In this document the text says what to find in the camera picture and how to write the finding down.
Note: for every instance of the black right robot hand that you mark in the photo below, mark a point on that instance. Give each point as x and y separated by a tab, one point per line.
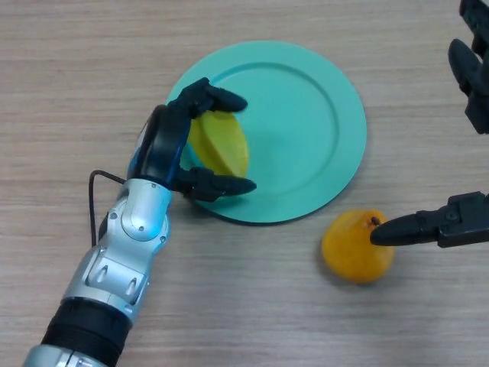
458	223

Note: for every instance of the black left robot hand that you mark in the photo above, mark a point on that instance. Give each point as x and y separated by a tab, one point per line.
164	145

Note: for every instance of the yellow starfruit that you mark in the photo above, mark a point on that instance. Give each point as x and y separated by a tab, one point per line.
221	145

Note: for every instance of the green round plate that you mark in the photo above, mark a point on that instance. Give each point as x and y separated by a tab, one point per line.
298	134

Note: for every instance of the orange pear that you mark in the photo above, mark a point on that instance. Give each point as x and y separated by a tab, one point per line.
351	256

